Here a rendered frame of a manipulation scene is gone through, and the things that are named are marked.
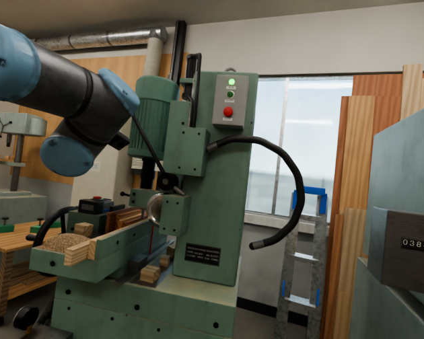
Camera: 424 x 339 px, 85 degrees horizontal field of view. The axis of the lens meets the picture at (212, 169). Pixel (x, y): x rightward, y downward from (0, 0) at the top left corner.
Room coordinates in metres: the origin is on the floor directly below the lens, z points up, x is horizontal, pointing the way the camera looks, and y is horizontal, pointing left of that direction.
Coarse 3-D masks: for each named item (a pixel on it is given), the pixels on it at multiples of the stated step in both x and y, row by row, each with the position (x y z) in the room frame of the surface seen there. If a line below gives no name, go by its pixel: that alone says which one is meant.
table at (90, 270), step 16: (144, 240) 0.88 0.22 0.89; (160, 240) 1.05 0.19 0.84; (32, 256) 0.65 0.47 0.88; (48, 256) 0.64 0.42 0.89; (64, 256) 0.63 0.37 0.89; (112, 256) 0.68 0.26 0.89; (128, 256) 0.77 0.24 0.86; (48, 272) 0.64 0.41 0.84; (64, 272) 0.63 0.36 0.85; (80, 272) 0.62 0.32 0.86; (96, 272) 0.62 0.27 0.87
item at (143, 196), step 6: (132, 192) 0.92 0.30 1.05; (138, 192) 0.91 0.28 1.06; (144, 192) 0.91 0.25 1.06; (150, 192) 0.90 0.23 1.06; (156, 192) 0.90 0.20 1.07; (132, 198) 0.92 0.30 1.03; (138, 198) 0.91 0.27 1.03; (144, 198) 0.91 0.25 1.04; (132, 204) 0.91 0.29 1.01; (138, 204) 0.91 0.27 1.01; (144, 204) 0.91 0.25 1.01; (144, 210) 0.94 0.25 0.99
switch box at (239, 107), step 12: (216, 84) 0.73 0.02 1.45; (228, 84) 0.72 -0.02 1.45; (240, 84) 0.72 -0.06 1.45; (216, 96) 0.73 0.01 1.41; (240, 96) 0.72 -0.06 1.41; (216, 108) 0.73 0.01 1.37; (240, 108) 0.71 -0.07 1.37; (216, 120) 0.73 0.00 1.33; (228, 120) 0.72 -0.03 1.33; (240, 120) 0.71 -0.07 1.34
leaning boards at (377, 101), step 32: (416, 64) 1.71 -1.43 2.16; (352, 96) 1.81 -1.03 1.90; (384, 96) 1.76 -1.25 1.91; (416, 96) 1.69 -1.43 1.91; (352, 128) 1.79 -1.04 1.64; (384, 128) 1.75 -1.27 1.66; (352, 160) 1.77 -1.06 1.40; (352, 192) 1.75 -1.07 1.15; (352, 224) 1.62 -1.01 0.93; (352, 256) 1.60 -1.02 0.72; (352, 288) 1.59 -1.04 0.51
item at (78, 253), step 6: (120, 228) 0.81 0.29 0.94; (72, 246) 0.59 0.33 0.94; (78, 246) 0.59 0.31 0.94; (84, 246) 0.60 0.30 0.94; (66, 252) 0.57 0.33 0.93; (72, 252) 0.57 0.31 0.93; (78, 252) 0.59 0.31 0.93; (84, 252) 0.61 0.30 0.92; (66, 258) 0.57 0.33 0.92; (72, 258) 0.57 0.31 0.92; (78, 258) 0.59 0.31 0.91; (84, 258) 0.61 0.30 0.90; (66, 264) 0.57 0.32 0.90; (72, 264) 0.57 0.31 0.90
